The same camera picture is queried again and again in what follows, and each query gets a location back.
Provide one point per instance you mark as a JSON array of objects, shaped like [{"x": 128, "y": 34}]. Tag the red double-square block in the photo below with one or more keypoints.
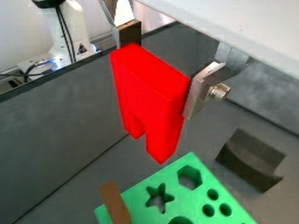
[{"x": 150, "y": 90}]

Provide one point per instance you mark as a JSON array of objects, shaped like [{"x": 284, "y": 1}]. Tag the green shape sorter board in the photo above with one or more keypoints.
[{"x": 182, "y": 194}]

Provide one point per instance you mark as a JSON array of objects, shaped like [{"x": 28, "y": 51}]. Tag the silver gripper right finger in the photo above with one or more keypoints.
[{"x": 206, "y": 82}]

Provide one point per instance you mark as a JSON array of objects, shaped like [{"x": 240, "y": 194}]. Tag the brown arch block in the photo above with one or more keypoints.
[{"x": 114, "y": 204}]

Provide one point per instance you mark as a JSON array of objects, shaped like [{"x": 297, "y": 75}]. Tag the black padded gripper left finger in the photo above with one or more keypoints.
[{"x": 125, "y": 26}]

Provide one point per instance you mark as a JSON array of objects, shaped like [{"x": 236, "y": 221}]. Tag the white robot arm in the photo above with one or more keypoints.
[{"x": 70, "y": 46}]

